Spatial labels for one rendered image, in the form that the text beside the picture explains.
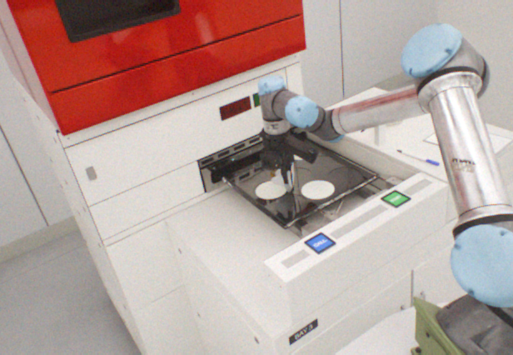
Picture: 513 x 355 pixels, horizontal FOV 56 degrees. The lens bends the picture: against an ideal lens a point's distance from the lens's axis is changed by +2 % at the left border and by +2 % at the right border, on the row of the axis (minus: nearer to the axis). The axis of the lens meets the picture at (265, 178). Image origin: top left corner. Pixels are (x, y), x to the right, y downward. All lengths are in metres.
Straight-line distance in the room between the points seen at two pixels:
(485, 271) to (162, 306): 1.25
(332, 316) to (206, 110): 0.73
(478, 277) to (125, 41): 0.99
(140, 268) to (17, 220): 1.58
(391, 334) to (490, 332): 0.27
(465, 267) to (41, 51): 1.02
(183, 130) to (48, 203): 1.76
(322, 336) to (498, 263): 0.61
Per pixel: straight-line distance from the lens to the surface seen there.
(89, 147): 1.43
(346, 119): 1.26
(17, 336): 2.74
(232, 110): 1.58
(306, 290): 1.15
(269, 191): 1.49
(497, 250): 0.81
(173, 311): 1.85
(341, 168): 1.56
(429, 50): 0.99
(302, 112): 1.20
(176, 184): 1.58
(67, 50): 1.30
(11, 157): 3.00
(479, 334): 0.96
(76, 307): 2.72
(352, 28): 3.93
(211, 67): 1.45
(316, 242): 1.18
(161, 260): 1.70
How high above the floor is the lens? 1.73
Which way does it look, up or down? 32 degrees down
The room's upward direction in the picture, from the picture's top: 9 degrees counter-clockwise
